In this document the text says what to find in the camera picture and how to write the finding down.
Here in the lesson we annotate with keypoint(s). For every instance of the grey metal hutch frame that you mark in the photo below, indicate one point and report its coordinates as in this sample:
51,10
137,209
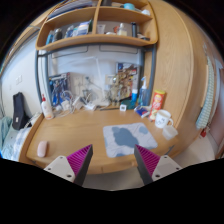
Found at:
37,76

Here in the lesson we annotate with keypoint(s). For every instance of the red and yellow chips can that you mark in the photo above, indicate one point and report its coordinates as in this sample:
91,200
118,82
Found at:
156,105

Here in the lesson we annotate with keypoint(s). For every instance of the white and blue mouse pad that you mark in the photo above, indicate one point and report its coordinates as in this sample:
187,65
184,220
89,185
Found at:
128,138

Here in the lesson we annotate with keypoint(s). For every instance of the colourful figure box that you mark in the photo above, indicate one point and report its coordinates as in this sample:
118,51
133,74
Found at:
130,71

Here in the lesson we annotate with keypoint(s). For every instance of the teal blanket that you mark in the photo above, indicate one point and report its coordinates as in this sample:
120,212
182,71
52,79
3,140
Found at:
4,131

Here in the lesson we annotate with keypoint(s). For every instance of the white power strip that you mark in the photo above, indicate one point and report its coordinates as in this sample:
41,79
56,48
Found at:
78,102

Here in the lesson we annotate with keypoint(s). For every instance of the translucent plastic cup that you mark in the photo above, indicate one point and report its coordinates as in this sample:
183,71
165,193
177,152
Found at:
169,132

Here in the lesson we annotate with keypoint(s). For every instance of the pink computer mouse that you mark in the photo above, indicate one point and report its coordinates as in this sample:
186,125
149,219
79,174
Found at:
42,149

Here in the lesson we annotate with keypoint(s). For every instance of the blue robot model kit box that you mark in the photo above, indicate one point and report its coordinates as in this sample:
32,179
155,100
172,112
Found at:
60,86

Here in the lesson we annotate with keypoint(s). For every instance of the black bag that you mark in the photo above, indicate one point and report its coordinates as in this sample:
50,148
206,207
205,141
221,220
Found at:
19,111

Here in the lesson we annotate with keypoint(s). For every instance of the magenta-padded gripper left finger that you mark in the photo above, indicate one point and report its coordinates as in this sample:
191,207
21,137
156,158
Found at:
63,165

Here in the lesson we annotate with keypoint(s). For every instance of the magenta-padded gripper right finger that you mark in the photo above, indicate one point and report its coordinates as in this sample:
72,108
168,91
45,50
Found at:
163,165

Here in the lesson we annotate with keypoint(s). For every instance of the black pen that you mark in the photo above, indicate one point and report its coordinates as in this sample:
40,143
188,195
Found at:
108,108

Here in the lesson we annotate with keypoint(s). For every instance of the blue spray bottle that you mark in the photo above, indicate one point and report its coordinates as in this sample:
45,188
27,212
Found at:
142,95

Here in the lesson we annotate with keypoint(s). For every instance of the round teal tin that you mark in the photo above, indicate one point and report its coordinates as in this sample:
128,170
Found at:
130,104

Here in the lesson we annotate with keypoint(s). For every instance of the hanging teal checked towel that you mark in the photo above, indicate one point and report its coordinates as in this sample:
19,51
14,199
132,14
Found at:
206,96

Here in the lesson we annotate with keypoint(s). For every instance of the white lotion pump bottle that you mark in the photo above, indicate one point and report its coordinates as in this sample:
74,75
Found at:
46,108

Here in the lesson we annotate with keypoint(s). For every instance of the brown tree figurine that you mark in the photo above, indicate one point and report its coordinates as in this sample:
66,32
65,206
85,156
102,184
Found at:
116,88

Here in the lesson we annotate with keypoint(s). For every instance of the blue tissue pack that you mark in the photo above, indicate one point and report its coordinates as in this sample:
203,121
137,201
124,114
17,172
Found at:
141,111

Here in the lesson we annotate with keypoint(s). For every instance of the wooden shelf unit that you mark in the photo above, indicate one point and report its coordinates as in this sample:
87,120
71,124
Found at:
100,39

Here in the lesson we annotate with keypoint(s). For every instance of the white mug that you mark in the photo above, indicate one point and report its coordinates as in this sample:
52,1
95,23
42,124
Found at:
162,119

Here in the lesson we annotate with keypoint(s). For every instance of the wooden side cabinet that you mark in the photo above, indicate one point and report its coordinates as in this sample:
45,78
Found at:
180,66

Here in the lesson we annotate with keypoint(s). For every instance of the white power adapter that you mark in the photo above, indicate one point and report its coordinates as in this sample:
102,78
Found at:
65,105

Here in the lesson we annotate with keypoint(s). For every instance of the white desk lamp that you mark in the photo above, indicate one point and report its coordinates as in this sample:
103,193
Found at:
98,83

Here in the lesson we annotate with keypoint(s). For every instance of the blue plaid bedding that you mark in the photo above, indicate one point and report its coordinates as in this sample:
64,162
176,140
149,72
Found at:
21,140

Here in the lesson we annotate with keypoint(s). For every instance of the small white desk clock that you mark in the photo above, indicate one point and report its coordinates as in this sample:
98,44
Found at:
123,107

